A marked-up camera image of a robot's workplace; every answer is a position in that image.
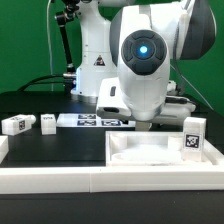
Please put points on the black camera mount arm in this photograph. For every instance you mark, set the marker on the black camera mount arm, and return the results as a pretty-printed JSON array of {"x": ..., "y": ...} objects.
[{"x": 62, "y": 18}]

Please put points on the white U-shaped obstacle fence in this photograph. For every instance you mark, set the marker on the white U-shaped obstacle fence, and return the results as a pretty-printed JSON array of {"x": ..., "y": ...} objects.
[{"x": 110, "y": 178}]

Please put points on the white square table top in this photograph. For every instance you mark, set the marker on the white square table top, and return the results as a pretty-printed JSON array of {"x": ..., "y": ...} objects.
[{"x": 130, "y": 148}]

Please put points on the white marker base plate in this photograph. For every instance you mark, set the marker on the white marker base plate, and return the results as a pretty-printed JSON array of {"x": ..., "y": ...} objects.
[{"x": 89, "y": 120}]

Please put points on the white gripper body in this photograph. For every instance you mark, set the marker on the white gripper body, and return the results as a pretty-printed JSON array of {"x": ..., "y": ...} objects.
[{"x": 111, "y": 106}]

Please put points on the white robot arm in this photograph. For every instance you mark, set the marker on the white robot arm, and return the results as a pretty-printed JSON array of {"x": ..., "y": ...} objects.
[{"x": 127, "y": 50}]

